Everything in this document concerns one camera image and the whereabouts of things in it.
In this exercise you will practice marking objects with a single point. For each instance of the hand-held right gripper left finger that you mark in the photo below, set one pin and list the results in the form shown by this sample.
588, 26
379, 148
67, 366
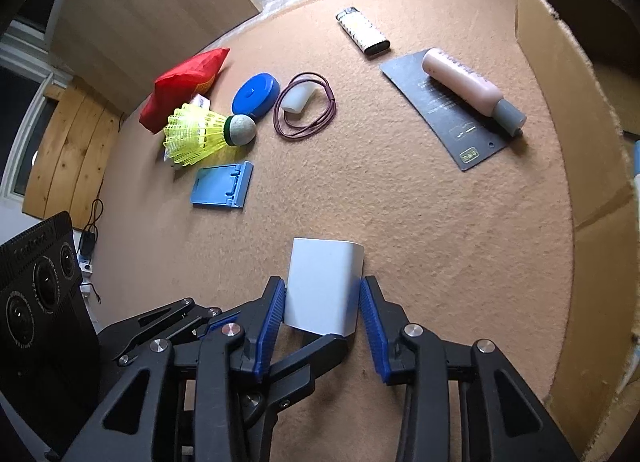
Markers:
267, 327

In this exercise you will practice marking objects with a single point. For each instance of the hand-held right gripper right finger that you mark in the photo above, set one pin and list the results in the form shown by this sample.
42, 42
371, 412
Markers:
372, 332

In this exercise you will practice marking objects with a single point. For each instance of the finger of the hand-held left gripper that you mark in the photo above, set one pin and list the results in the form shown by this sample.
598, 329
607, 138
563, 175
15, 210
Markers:
310, 357
160, 317

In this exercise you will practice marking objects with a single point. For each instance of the white rectangular box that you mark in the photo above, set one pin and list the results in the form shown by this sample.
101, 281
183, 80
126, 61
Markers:
325, 282

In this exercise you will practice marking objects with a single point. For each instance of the blue phone stand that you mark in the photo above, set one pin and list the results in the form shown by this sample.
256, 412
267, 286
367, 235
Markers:
215, 184

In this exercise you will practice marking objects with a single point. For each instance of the yellow shuttlecock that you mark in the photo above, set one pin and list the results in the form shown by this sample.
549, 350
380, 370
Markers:
200, 134

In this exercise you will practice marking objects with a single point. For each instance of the white patterned tissue pack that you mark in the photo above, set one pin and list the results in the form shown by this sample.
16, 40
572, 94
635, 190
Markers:
201, 102

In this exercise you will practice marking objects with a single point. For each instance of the white translucent small case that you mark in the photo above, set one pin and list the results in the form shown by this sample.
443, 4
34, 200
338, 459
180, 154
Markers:
296, 99

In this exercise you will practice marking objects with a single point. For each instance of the blue round case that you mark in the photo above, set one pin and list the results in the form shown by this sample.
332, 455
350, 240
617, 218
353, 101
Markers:
255, 94

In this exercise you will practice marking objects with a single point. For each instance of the dark card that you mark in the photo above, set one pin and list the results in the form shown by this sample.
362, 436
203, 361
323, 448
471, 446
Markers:
440, 107

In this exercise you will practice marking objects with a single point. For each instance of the red snack bag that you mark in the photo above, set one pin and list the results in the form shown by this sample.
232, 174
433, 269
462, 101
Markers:
185, 82

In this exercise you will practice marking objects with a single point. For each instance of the pink bottle with grey cap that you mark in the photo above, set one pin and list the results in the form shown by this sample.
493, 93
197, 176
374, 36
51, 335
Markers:
460, 82

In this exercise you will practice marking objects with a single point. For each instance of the cardboard box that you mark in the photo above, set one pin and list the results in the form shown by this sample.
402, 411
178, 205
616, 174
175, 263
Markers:
550, 117

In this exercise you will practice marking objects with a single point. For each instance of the white patterned lighter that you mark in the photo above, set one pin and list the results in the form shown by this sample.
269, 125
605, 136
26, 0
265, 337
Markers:
361, 32

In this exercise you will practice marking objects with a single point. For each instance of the white socket strip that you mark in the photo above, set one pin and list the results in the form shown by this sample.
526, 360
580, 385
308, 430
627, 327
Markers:
87, 287

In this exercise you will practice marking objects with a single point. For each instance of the wooden plank panel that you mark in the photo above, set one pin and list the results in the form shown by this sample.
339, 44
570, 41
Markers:
65, 152

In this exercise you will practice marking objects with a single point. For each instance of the light wooden cabinet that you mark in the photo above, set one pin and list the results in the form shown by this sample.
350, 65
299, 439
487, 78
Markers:
145, 7

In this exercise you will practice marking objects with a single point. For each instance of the white window frame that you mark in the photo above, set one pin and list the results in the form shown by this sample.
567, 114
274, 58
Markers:
25, 52

